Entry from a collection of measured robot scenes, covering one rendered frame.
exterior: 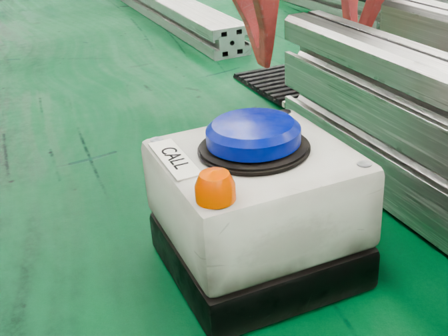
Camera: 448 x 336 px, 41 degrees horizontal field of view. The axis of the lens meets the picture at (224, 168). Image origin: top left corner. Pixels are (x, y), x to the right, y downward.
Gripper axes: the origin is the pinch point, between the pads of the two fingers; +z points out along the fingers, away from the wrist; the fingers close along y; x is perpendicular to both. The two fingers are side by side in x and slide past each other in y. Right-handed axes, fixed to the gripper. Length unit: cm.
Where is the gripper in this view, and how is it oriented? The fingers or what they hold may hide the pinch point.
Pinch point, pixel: (310, 47)
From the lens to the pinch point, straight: 45.9
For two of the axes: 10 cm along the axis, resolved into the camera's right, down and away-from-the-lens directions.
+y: 9.2, -2.2, 3.3
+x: -3.9, -4.0, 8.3
